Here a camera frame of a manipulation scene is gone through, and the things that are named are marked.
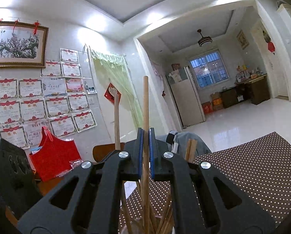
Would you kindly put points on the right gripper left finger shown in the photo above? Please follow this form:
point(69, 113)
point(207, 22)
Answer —
point(88, 199)

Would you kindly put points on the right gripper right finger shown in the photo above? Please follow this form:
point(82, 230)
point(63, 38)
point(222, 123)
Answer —
point(203, 199)

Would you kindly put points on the wooden chopstick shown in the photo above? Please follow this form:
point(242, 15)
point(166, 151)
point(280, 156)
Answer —
point(145, 181)
point(125, 211)
point(116, 122)
point(191, 150)

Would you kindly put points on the plastic wrapped packet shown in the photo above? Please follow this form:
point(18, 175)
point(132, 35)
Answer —
point(75, 164)

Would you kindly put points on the red gift bag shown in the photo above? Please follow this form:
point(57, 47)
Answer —
point(54, 156)

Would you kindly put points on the brown wooden chair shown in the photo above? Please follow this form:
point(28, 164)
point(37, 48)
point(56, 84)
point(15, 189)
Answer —
point(102, 152)

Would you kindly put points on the grey jacket on chair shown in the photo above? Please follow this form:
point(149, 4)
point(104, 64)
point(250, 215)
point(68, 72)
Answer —
point(177, 142)

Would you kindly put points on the brown polka dot mat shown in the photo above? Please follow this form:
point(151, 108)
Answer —
point(260, 168)

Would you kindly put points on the beige refrigerator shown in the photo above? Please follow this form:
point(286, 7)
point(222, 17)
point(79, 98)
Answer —
point(186, 97)

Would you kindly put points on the dark wooden desk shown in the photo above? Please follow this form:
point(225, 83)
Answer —
point(256, 90)

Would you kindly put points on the framed blossom painting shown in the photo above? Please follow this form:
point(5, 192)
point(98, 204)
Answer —
point(22, 44)

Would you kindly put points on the barred window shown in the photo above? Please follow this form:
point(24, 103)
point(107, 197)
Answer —
point(209, 69)

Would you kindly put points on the green curtain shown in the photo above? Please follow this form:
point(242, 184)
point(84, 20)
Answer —
point(117, 70)

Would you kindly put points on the black ceiling lamp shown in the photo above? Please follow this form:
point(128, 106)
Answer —
point(204, 39)

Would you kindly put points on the red diamond wall decoration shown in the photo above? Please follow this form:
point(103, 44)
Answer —
point(110, 93)

